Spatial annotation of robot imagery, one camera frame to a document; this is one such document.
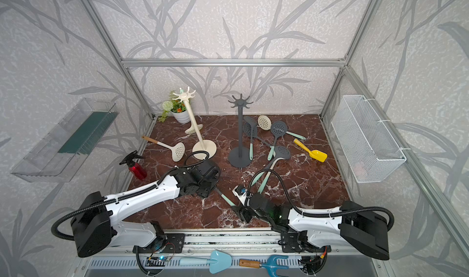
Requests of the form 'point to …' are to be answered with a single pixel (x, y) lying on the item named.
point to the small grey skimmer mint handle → (225, 198)
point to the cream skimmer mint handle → (264, 122)
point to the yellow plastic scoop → (319, 155)
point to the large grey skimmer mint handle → (280, 152)
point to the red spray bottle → (134, 167)
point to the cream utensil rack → (209, 147)
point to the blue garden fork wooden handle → (250, 263)
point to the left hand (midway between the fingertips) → (220, 184)
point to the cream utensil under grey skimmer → (269, 174)
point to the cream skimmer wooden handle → (177, 150)
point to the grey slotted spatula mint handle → (251, 120)
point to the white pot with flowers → (178, 109)
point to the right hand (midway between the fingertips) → (235, 201)
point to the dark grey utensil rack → (239, 157)
